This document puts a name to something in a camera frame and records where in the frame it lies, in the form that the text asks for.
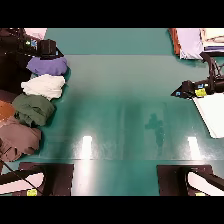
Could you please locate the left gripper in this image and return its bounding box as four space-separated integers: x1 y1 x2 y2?
38 49 65 61

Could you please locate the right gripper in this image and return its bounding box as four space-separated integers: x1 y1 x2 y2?
170 79 202 100

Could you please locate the purple garment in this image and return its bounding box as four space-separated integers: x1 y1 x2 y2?
26 55 69 77

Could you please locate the pink garment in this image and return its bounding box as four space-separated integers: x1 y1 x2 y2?
23 27 48 41

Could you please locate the white garment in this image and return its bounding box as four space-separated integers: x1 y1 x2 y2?
20 73 67 101
192 92 224 140

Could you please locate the black garment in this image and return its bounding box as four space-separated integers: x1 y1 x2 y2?
0 50 34 101

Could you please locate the lavender garment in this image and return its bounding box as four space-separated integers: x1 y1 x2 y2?
175 27 205 61

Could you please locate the red-orange garment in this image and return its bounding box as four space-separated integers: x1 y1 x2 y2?
168 27 182 56

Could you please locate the green garment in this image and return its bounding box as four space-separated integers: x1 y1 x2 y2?
11 93 56 128

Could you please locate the cream garment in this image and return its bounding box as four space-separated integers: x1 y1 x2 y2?
199 27 224 48

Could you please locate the orange garment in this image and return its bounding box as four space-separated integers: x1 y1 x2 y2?
0 99 16 123

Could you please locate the brown garment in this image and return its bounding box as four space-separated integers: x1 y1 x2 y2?
0 116 43 163

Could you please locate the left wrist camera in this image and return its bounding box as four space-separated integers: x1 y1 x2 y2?
38 38 58 53

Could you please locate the black cable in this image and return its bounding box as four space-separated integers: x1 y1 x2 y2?
0 160 45 196

